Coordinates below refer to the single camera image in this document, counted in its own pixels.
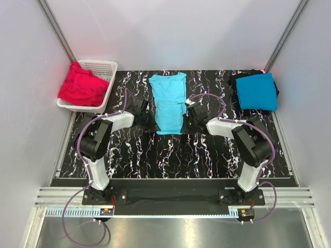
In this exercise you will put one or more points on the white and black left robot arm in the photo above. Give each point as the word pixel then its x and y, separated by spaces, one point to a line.
pixel 91 143

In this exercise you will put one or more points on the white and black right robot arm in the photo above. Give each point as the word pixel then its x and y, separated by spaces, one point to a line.
pixel 254 143

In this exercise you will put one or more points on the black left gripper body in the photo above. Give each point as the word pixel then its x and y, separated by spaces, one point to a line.
pixel 147 118

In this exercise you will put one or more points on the small circuit board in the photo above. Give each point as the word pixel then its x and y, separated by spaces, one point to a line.
pixel 107 211
pixel 247 212

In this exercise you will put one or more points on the left aluminium corner post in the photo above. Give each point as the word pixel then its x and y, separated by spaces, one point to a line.
pixel 50 16

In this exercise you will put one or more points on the aluminium corner post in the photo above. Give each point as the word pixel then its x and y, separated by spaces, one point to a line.
pixel 286 33
pixel 50 16

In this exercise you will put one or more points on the red t shirt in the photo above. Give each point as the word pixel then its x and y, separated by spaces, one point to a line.
pixel 82 88

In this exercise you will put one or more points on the right aluminium corner post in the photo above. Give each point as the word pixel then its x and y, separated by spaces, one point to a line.
pixel 286 33

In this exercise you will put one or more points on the white plastic basket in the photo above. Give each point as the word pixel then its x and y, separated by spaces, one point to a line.
pixel 103 69

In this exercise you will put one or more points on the light cyan t shirt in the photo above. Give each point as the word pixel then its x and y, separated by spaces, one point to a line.
pixel 169 94

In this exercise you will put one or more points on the right small circuit board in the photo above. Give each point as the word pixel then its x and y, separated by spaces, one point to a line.
pixel 247 212

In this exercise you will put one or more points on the aluminium front frame rail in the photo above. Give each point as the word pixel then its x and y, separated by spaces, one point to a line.
pixel 286 197

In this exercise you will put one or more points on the left small circuit board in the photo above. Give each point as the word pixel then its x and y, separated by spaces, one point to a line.
pixel 107 211

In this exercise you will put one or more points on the folded black t shirt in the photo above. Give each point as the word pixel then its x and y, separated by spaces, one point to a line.
pixel 276 89

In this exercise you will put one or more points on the white slotted cable duct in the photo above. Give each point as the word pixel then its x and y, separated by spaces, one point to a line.
pixel 73 212

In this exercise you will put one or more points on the folded blue t shirt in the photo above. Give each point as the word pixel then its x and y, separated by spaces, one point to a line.
pixel 256 90

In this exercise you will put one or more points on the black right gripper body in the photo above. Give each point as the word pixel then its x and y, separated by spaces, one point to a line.
pixel 193 122

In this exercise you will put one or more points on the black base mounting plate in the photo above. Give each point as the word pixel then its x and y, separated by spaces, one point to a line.
pixel 149 209

